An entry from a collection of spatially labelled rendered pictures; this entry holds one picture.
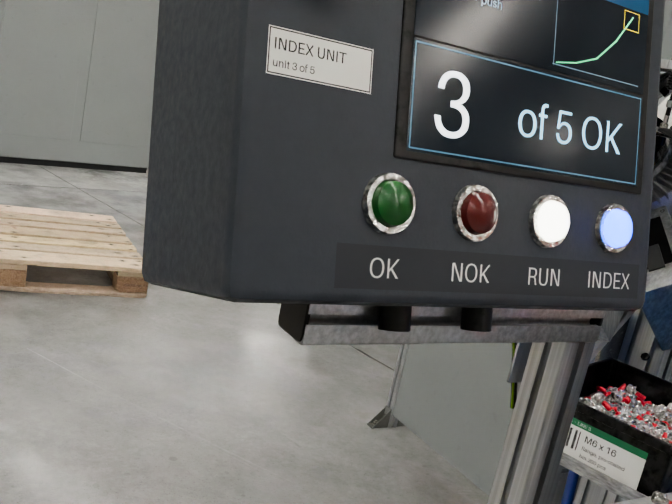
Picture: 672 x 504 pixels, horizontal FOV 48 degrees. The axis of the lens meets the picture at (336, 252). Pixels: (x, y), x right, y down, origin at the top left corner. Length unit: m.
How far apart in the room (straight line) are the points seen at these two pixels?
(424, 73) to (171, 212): 0.13
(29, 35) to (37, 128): 0.71
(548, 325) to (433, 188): 0.20
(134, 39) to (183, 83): 6.40
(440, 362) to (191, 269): 2.26
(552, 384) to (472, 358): 1.91
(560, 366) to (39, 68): 6.08
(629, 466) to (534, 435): 0.32
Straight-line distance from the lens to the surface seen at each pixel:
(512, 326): 0.49
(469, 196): 0.36
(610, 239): 0.43
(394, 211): 0.32
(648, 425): 0.97
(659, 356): 1.54
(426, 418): 2.64
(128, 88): 6.78
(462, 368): 2.49
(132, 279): 3.62
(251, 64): 0.31
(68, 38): 6.53
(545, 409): 0.55
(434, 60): 0.35
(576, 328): 0.54
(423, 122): 0.35
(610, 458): 0.88
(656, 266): 1.12
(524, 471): 0.57
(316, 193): 0.31
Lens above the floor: 1.16
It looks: 13 degrees down
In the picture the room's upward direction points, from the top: 12 degrees clockwise
